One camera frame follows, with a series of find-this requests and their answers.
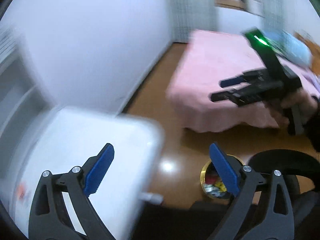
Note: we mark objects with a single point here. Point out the pink covered bed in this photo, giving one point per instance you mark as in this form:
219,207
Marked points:
210,62

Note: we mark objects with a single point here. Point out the white checked curtain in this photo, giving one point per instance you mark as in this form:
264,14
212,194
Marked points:
195,7

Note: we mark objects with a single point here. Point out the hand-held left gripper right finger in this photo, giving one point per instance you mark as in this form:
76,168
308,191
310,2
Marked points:
226,171

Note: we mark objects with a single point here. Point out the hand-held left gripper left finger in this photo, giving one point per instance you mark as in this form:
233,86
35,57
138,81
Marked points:
98,171

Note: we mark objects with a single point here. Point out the gold rimmed trash bin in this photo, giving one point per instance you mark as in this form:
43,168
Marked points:
212,187

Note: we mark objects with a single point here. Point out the white grey desk hutch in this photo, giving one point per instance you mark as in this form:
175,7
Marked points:
15,90

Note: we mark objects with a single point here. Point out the light blue pillow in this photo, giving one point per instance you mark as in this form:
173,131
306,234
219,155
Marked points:
292,47

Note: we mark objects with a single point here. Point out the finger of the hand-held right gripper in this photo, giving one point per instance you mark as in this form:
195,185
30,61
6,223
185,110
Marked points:
232,81
227,95

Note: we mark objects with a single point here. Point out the black office chair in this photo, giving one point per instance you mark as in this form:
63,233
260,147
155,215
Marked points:
305,162

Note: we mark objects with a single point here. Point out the person's right hand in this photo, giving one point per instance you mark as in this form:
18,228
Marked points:
303,102

